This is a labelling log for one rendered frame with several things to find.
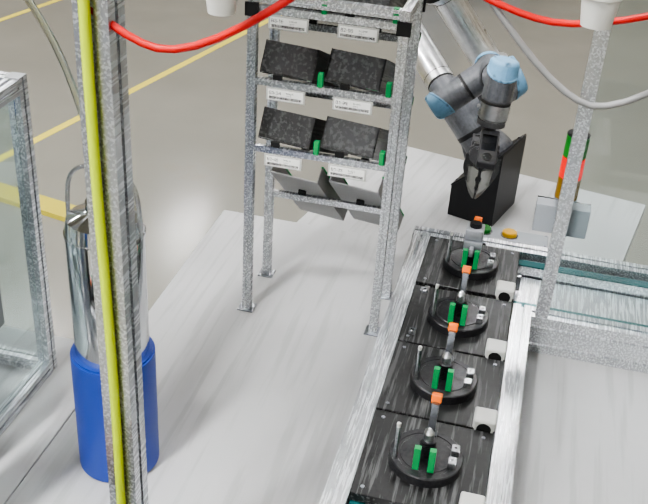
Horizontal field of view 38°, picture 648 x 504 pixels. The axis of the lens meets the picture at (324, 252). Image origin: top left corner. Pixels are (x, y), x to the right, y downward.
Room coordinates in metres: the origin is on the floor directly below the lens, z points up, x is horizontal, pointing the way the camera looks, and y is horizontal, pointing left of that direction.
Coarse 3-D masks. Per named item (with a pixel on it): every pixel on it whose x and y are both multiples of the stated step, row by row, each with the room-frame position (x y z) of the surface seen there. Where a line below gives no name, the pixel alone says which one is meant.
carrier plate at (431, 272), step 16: (432, 240) 2.19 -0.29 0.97; (448, 240) 2.19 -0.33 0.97; (432, 256) 2.10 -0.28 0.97; (496, 256) 2.13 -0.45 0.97; (512, 256) 2.13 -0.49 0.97; (432, 272) 2.02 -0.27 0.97; (448, 272) 2.03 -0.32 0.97; (512, 272) 2.05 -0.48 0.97; (448, 288) 1.96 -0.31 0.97; (480, 288) 1.96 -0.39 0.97
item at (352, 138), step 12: (336, 120) 2.01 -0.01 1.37; (324, 132) 2.00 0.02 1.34; (336, 132) 2.00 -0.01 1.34; (348, 132) 1.99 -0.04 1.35; (360, 132) 1.98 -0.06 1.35; (372, 132) 1.97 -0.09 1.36; (384, 132) 2.00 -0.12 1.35; (324, 144) 1.99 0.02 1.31; (336, 144) 1.98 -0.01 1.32; (348, 144) 1.98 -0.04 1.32; (360, 144) 1.97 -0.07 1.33; (372, 144) 1.96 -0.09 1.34; (384, 144) 2.01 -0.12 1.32; (360, 156) 1.95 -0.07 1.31; (372, 156) 1.95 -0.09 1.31
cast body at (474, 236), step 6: (468, 222) 2.09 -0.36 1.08; (474, 222) 2.07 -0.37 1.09; (480, 222) 2.07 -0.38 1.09; (468, 228) 2.06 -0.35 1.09; (474, 228) 2.06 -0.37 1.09; (480, 228) 2.06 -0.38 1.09; (468, 234) 2.05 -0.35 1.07; (474, 234) 2.04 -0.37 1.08; (480, 234) 2.04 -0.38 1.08; (468, 240) 2.05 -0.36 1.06; (474, 240) 2.04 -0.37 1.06; (480, 240) 2.04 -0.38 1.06; (468, 246) 2.04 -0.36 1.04; (474, 246) 2.04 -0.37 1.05; (480, 246) 2.03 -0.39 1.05; (474, 252) 2.04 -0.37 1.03
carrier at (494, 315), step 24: (432, 288) 1.95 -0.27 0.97; (408, 312) 1.84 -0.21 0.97; (432, 312) 1.80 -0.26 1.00; (456, 312) 1.81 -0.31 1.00; (480, 312) 1.82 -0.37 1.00; (504, 312) 1.87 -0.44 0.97; (408, 336) 1.74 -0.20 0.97; (432, 336) 1.75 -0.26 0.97; (456, 336) 1.75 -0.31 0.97; (480, 336) 1.76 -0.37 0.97; (504, 336) 1.77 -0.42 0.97; (504, 360) 1.68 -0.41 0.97
